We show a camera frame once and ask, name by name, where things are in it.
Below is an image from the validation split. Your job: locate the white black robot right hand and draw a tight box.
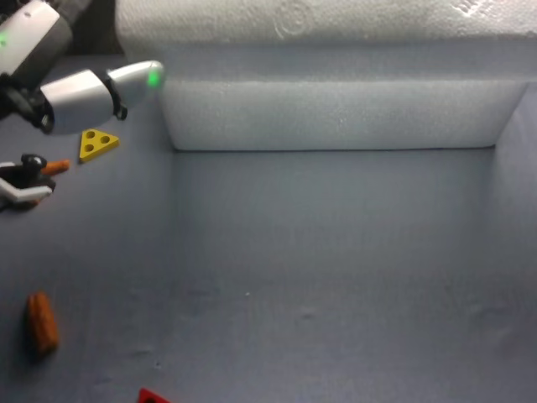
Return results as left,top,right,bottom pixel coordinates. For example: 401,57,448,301
0,0,165,211

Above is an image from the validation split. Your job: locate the yellow triangle block with holes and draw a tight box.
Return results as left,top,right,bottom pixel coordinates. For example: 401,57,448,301
78,128,121,164

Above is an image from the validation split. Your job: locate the bent orange toy piece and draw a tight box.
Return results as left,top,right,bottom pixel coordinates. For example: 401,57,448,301
44,158,71,176

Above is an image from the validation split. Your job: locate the orange toy carrot piece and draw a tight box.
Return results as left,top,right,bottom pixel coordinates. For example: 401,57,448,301
25,291,60,358

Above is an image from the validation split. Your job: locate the grey table cloth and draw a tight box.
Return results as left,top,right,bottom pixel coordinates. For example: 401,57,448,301
0,54,537,403

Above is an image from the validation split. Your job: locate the red triangle block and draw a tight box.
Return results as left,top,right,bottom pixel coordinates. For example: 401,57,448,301
137,388,173,403

